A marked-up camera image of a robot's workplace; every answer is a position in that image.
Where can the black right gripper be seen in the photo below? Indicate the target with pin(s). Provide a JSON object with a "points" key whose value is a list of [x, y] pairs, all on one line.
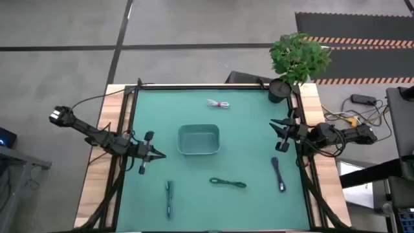
{"points": [[297, 131]]}

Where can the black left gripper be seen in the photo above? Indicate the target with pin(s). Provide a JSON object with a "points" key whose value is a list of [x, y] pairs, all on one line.
{"points": [[144, 150]]}

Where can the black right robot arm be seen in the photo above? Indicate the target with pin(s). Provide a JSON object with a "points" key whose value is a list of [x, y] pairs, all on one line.
{"points": [[352, 134]]}

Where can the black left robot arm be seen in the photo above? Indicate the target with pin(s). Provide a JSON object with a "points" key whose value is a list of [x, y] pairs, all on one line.
{"points": [[93, 132]]}

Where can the teal plastic bin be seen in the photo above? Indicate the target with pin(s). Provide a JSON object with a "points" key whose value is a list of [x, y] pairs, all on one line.
{"points": [[198, 139]]}

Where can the black equipment case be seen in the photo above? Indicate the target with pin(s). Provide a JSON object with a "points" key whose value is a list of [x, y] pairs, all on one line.
{"points": [[246, 78]]}

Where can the potted green plant black pot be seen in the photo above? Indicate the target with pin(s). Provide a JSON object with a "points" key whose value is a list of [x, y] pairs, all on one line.
{"points": [[297, 58]]}

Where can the yellow plug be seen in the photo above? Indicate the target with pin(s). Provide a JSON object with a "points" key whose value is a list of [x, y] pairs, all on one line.
{"points": [[352, 121]]}

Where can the teal table mat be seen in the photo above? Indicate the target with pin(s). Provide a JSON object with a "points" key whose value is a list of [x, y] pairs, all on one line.
{"points": [[258, 210]]}

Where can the black power adapter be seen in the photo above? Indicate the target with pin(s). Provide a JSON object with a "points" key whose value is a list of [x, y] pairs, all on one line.
{"points": [[363, 99]]}

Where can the black metal beam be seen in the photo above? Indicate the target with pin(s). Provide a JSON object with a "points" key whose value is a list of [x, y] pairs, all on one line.
{"points": [[368, 173]]}

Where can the white board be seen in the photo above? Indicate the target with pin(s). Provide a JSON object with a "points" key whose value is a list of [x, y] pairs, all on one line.
{"points": [[355, 194]]}

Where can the black desk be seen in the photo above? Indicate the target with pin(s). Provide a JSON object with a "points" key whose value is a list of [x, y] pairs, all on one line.
{"points": [[401, 123]]}

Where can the black mat with hazard stripes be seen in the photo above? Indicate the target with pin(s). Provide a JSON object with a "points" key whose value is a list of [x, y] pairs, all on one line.
{"points": [[355, 26]]}

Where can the grey metal desk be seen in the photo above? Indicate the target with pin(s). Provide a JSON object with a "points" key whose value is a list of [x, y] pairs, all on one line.
{"points": [[19, 155]]}

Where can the black device with blue light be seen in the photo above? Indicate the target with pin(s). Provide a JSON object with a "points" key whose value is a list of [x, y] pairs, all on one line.
{"points": [[6, 137]]}

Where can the grey utility cart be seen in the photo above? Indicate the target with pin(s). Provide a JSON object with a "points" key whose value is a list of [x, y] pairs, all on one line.
{"points": [[407, 217]]}

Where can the black metal table frame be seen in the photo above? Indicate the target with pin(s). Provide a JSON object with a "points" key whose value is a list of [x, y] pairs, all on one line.
{"points": [[207, 87]]}

